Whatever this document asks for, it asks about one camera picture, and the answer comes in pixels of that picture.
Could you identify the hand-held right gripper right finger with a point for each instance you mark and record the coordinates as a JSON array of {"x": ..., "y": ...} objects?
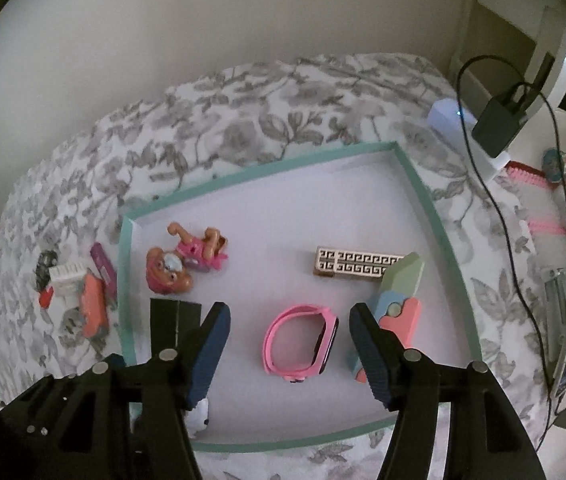
[{"x": 375, "y": 365}]

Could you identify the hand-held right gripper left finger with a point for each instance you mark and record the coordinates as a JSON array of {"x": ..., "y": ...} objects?
[{"x": 208, "y": 350}]

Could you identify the black charger plug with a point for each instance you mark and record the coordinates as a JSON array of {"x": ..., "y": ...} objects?
[{"x": 165, "y": 325}]

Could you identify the pink smart watch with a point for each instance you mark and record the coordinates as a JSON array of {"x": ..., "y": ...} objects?
[{"x": 283, "y": 325}]

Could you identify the pastel toy knife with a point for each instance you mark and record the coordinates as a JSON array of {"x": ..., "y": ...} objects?
[{"x": 403, "y": 280}]

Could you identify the pink pup toy figure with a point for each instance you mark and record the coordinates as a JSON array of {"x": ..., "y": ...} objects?
[{"x": 168, "y": 270}]

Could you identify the gold patterned box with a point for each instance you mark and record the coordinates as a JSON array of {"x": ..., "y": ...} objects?
[{"x": 353, "y": 262}]

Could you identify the orange eraser block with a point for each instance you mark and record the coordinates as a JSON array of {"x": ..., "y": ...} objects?
[{"x": 94, "y": 305}]

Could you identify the maroon tube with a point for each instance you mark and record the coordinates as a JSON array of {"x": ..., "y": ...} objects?
[{"x": 102, "y": 265}]

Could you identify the teal shallow cardboard tray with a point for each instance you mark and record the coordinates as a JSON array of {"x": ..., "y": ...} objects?
[{"x": 273, "y": 210}]

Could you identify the white toy chair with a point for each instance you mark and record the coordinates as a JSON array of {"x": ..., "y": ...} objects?
[{"x": 68, "y": 277}]

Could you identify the black toy car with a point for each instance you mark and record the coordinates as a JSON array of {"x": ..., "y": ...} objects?
[{"x": 45, "y": 262}]

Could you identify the small red item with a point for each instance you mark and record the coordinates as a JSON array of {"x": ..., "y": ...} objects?
[{"x": 46, "y": 299}]

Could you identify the clear pencil case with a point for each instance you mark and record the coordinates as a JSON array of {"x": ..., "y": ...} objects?
[{"x": 558, "y": 290}]

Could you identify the pink fringed cloth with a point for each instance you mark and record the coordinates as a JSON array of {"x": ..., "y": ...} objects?
[{"x": 533, "y": 180}]

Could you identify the white power strip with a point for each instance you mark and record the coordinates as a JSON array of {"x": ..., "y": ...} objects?
[{"x": 445, "y": 117}]

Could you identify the black power adapter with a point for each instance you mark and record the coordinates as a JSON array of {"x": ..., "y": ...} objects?
[{"x": 495, "y": 127}]

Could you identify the teal round item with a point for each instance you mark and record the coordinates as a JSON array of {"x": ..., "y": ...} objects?
[{"x": 552, "y": 165}]

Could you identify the white wooden shelf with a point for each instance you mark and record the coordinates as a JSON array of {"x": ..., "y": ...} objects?
[{"x": 503, "y": 25}]

